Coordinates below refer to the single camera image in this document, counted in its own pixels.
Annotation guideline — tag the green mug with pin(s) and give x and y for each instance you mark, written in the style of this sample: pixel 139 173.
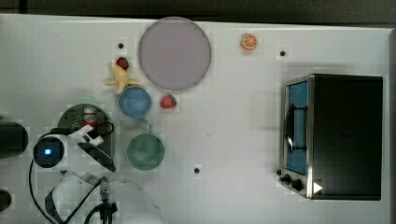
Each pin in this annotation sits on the green mug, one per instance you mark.
pixel 145 151

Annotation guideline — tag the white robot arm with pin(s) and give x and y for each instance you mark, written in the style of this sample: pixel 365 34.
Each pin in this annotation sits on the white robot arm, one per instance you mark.
pixel 89 192

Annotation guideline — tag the black toaster oven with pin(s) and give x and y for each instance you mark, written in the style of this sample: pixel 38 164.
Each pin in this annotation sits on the black toaster oven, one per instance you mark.
pixel 332 137

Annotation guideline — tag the black cylinder cup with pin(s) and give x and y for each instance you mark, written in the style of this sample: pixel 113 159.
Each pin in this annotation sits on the black cylinder cup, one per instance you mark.
pixel 5 200
pixel 14 139

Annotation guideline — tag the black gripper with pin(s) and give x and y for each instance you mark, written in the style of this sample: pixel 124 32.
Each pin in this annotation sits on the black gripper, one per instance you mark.
pixel 98 155

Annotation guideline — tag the round grey plate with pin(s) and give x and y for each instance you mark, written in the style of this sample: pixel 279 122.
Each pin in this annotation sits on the round grey plate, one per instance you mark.
pixel 174 53

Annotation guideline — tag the red strawberry toy near banana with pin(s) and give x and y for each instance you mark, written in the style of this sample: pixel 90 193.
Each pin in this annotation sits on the red strawberry toy near banana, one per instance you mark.
pixel 123 63

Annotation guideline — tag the blue cup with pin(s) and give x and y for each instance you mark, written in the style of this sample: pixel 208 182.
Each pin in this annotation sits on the blue cup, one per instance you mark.
pixel 134 102

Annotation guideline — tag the orange slice toy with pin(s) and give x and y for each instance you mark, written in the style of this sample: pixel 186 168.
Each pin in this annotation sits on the orange slice toy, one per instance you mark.
pixel 248 42

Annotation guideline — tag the yellow banana toy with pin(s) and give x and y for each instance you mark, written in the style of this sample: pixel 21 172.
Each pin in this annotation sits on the yellow banana toy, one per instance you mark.
pixel 121 79

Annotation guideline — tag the green strainer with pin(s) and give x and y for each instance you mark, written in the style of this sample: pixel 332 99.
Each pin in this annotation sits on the green strainer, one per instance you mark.
pixel 73 117

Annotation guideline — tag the red strawberry toy near cup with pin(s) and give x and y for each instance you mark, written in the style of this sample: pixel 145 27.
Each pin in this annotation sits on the red strawberry toy near cup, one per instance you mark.
pixel 168 101

